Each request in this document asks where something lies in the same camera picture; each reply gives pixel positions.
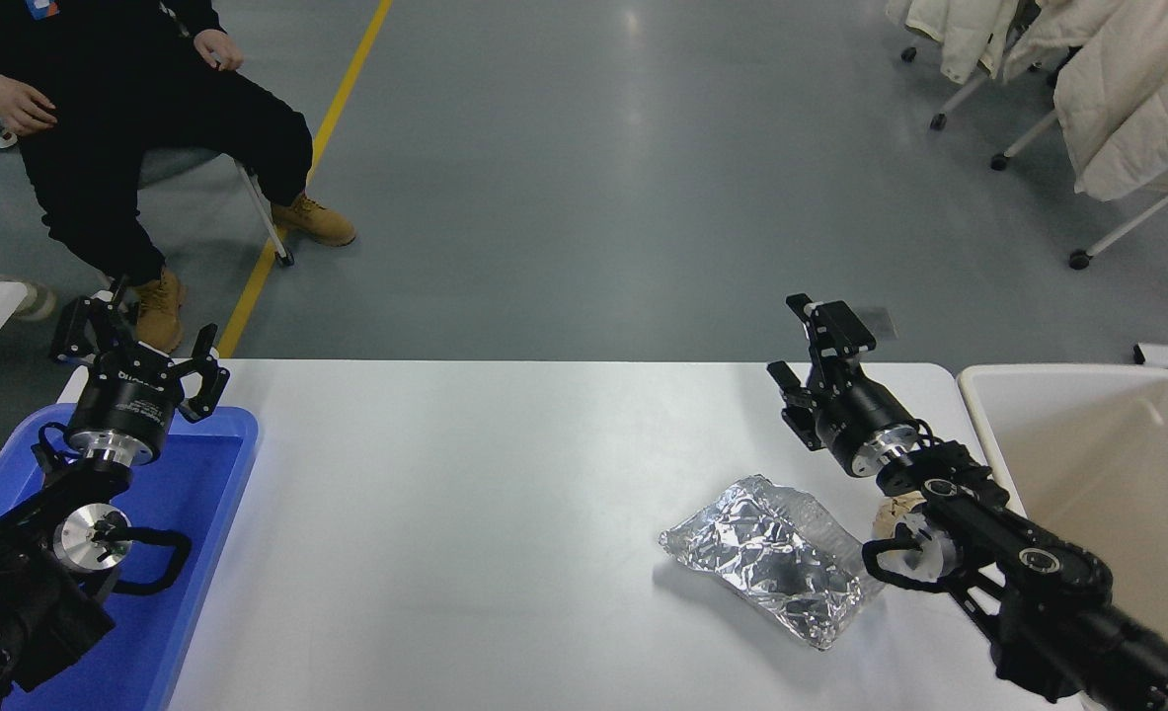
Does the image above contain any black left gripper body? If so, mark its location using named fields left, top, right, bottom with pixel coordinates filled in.
left=63, top=361, right=185, bottom=455

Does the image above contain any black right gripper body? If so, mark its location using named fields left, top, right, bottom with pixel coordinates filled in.
left=809, top=375, right=918, bottom=473

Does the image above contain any tan paper ball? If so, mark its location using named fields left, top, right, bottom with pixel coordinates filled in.
left=872, top=497, right=930, bottom=542

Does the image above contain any silver foil tray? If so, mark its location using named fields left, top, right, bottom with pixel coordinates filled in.
left=659, top=475, right=886, bottom=651

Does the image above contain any person's right hand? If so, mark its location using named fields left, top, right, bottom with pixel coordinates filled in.
left=0, top=75, right=58, bottom=137

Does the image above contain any person's left hand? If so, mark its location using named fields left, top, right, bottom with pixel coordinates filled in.
left=195, top=29, right=245, bottom=72

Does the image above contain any person's pale shoe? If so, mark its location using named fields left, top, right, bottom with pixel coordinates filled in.
left=0, top=262, right=57, bottom=322

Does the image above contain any blue plastic tray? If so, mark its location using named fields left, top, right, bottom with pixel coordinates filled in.
left=0, top=403, right=260, bottom=711

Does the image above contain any grey chair with castors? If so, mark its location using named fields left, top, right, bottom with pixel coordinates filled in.
left=139, top=148, right=295, bottom=268

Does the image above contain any person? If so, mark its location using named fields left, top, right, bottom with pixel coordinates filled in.
left=0, top=0, right=357, bottom=355

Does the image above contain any large pale plastic bin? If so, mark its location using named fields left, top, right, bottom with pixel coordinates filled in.
left=957, top=364, right=1168, bottom=711

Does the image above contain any large cream coat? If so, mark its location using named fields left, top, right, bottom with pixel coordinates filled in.
left=1052, top=0, right=1168, bottom=203

